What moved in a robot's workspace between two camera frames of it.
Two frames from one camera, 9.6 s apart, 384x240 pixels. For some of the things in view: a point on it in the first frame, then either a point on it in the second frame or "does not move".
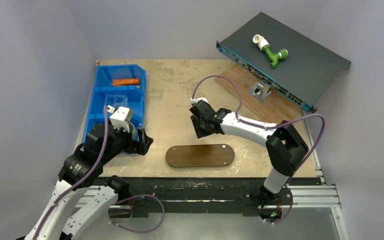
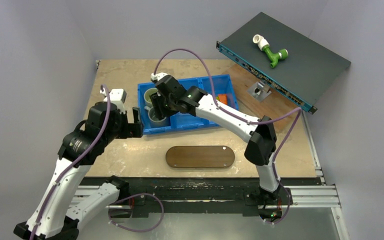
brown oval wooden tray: x=200 y=155 does not move
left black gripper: x=140 y=147 → x=131 y=129
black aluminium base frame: x=199 y=196 does not move
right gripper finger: x=214 y=127 → x=168 y=109
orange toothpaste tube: x=123 y=82 → x=223 y=98
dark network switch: x=295 y=66 does not move
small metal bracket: x=259 y=91 does not move
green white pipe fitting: x=264 y=45 does not move
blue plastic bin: x=127 y=80 → x=220 y=86
